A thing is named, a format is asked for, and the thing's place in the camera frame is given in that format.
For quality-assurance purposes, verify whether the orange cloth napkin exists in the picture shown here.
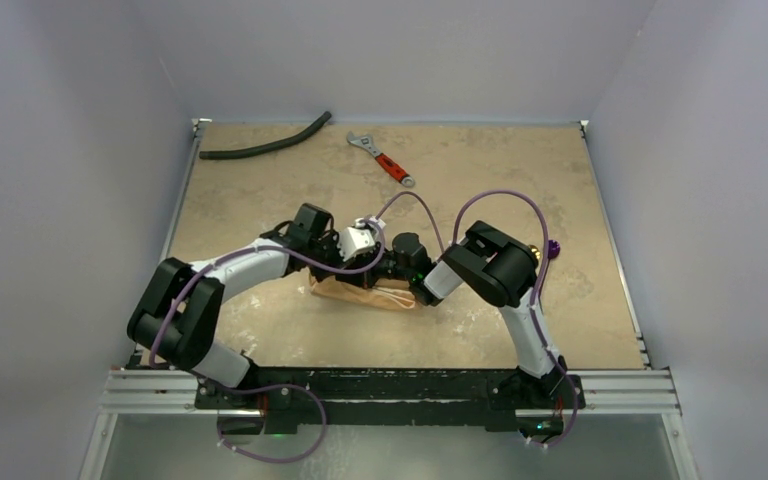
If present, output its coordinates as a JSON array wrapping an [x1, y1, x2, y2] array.
[[308, 274, 422, 311]]

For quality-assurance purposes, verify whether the purple spoon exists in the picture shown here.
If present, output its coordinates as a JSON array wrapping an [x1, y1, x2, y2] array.
[[546, 239, 561, 260]]

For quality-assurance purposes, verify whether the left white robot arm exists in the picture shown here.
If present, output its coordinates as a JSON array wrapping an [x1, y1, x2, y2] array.
[[127, 203, 344, 409]]

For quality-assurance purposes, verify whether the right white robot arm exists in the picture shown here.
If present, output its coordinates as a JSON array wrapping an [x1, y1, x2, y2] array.
[[350, 221, 563, 407]]

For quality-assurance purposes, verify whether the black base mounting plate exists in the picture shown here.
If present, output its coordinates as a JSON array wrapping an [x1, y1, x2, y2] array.
[[195, 367, 585, 436]]

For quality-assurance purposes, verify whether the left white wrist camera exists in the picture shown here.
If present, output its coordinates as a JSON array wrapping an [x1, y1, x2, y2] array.
[[337, 222, 378, 262]]

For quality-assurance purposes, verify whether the red handled adjustable wrench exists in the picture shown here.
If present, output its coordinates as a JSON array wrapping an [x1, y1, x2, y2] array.
[[346, 132, 416, 188]]

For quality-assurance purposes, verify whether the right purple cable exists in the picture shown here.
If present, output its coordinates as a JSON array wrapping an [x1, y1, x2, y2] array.
[[373, 189, 581, 450]]

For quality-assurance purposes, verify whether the purple cable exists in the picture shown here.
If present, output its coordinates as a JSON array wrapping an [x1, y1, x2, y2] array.
[[373, 189, 581, 450], [148, 218, 389, 464]]

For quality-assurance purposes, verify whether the black foam hose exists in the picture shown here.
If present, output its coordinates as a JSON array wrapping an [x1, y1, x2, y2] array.
[[199, 111, 333, 162]]

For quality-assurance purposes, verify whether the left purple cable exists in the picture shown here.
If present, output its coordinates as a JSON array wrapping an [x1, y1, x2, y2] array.
[[148, 218, 389, 464]]

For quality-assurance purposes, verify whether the aluminium frame rail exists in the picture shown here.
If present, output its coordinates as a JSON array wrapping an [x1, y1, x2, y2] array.
[[99, 370, 681, 415]]

